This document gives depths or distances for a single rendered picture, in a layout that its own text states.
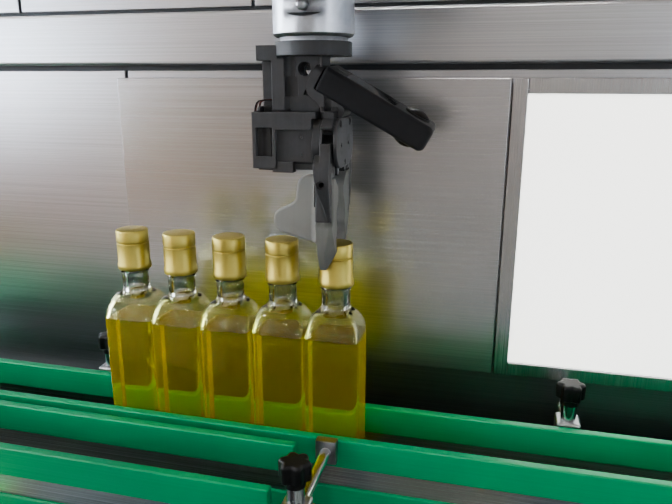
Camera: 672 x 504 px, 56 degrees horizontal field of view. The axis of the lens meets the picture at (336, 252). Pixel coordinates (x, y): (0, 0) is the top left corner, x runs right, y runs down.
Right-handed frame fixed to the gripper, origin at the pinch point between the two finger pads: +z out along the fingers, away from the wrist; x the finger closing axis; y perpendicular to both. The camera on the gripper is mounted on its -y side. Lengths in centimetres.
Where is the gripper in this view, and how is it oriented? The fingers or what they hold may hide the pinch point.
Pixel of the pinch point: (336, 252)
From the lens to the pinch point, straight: 63.6
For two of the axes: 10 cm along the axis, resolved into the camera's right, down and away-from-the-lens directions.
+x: -2.3, 2.5, -9.4
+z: 0.0, 9.7, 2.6
